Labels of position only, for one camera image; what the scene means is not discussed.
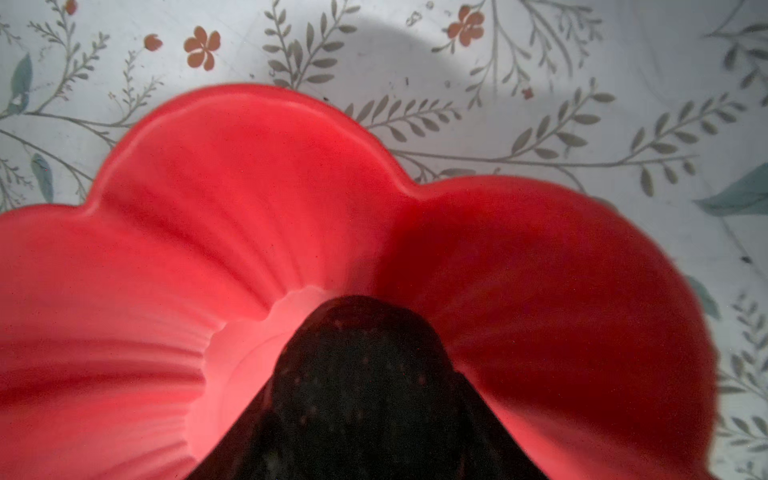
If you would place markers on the dark fake avocado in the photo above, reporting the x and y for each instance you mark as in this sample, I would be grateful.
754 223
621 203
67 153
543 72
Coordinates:
366 390

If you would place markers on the red flower-shaped fruit bowl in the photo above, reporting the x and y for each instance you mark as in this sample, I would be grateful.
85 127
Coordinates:
136 327

